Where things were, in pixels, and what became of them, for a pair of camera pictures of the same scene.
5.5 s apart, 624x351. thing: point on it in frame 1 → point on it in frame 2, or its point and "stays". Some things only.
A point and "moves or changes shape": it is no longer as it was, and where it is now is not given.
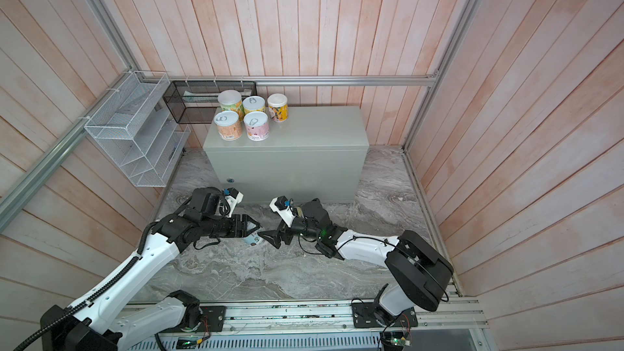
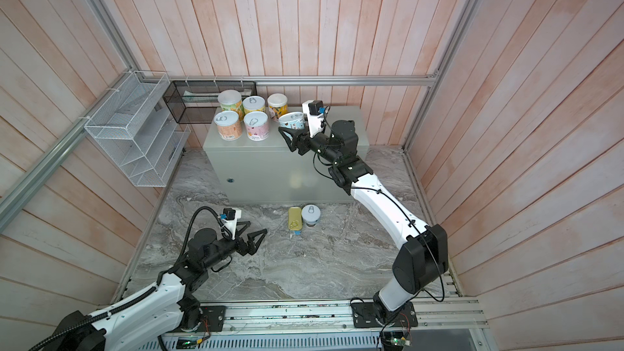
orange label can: [229, 126] stays
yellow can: [253, 103] stays
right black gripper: [286, 231] → [301, 140]
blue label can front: [253, 239] moves or changes shape
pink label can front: [257, 125] stays
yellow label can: [230, 100] stays
